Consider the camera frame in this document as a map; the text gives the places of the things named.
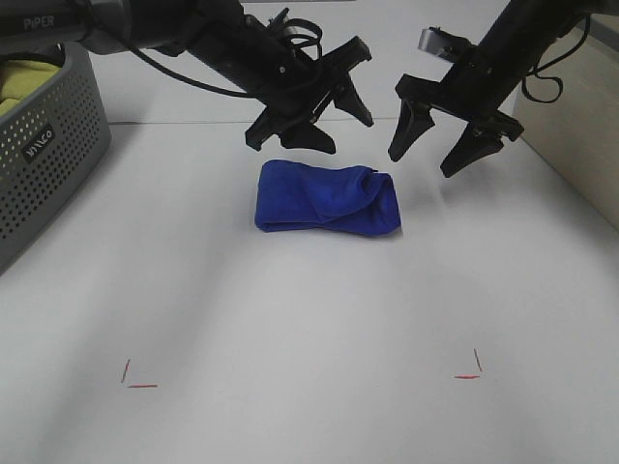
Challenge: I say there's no red corner mark left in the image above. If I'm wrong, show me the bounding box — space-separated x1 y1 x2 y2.
120 358 159 390

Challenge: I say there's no red corner mark right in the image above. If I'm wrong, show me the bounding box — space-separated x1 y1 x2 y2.
454 347 483 380

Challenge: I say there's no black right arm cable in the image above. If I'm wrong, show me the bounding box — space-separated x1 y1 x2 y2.
519 16 594 103

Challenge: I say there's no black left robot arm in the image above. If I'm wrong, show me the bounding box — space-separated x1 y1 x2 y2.
1 1 373 154

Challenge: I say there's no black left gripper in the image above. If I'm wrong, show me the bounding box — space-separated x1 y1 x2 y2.
192 15 372 155

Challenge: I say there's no yellow-green towel in basket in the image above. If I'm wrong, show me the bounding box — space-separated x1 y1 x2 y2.
0 60 60 116

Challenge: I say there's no blue towel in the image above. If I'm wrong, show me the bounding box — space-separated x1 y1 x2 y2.
254 159 401 237

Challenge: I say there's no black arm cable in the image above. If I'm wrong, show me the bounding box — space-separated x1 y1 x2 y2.
81 4 324 98
519 16 594 103

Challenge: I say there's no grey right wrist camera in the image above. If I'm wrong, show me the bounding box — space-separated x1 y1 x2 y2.
418 27 473 63

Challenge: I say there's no red corner mark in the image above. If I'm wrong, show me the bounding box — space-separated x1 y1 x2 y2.
454 347 483 380
120 358 159 390

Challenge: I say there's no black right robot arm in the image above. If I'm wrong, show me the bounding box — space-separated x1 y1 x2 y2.
388 1 601 178

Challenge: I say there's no grey perforated laundry basket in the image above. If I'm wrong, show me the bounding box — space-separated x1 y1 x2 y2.
1 43 111 270

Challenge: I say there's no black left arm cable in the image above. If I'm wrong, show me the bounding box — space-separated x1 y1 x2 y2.
81 4 324 98

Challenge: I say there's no beige storage box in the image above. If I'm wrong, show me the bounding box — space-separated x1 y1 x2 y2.
514 37 618 225

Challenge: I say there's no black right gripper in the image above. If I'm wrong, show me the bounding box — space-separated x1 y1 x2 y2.
388 47 523 178

